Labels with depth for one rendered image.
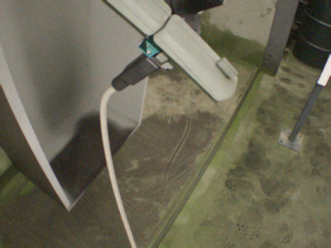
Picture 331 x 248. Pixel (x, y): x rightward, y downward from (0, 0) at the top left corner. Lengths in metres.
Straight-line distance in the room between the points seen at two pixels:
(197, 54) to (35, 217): 1.52
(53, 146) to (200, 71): 1.03
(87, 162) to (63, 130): 0.24
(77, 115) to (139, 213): 0.68
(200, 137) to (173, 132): 0.21
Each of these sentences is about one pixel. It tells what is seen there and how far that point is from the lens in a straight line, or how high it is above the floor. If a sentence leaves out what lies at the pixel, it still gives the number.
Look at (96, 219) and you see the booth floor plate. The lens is 1.54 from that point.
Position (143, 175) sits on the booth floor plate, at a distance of 1.63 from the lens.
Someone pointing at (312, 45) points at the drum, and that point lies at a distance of 3.00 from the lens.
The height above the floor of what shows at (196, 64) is 1.25.
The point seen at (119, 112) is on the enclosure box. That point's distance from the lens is 1.38.
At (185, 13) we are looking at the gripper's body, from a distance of 0.45.
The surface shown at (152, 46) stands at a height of 1.27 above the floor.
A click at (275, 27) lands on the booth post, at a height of 0.54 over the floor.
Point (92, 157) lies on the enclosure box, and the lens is 1.22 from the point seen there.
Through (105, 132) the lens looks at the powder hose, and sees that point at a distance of 0.63.
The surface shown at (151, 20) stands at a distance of 0.33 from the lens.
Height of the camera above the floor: 1.44
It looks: 48 degrees down
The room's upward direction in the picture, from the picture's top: 1 degrees counter-clockwise
